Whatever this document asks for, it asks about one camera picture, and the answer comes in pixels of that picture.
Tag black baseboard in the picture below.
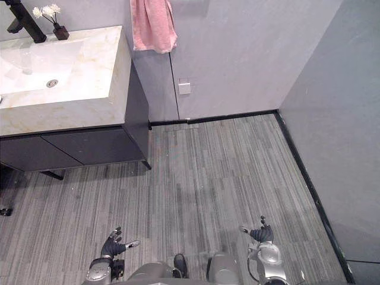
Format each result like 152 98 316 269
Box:
148 109 356 284

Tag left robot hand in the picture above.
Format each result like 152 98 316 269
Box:
100 226 141 258

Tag pink towel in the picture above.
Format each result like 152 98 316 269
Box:
129 0 179 55

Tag black faucet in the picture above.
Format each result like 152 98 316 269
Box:
6 0 48 44

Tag marble washbasin countertop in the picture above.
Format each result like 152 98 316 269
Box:
0 26 133 138

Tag dark vanity cabinet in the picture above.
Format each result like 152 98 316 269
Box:
0 61 153 181

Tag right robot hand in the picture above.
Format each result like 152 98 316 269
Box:
239 216 275 243

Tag silver right robot leg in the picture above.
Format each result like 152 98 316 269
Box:
207 251 242 285

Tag dark left robot foot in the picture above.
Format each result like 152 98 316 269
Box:
173 253 188 279

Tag dark square vase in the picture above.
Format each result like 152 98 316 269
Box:
52 25 71 42

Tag white flowers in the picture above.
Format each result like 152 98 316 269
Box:
31 4 62 26

